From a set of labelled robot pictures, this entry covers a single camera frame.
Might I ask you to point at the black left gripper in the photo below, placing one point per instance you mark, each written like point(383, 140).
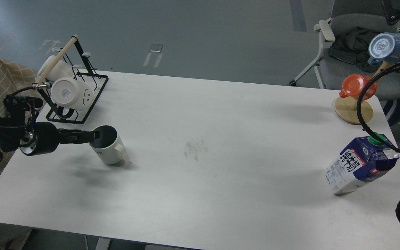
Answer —
point(48, 138)

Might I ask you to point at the white ribbed mug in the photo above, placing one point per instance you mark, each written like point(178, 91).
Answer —
point(109, 146)

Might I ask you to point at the blue white milk carton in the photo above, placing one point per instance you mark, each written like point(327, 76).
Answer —
point(362, 161)

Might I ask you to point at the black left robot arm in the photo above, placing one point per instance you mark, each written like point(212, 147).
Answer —
point(19, 129)

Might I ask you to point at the white smiley mug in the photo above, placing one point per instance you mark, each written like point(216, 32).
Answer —
point(72, 94)

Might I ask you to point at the white mug behind rack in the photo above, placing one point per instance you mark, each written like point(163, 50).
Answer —
point(60, 70)

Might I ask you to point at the wooden mug tree stand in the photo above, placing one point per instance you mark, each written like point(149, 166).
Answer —
point(348, 108)

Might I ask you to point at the orange mug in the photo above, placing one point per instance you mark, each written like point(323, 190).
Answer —
point(353, 85)

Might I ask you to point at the dark green jacket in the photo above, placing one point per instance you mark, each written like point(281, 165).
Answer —
point(352, 48)

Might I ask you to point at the grey office chair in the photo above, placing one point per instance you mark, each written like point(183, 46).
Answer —
point(377, 15)

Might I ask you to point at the blue mug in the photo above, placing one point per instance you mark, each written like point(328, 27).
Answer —
point(384, 47)

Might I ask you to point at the black wire cup rack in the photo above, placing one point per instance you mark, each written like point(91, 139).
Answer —
point(73, 54)

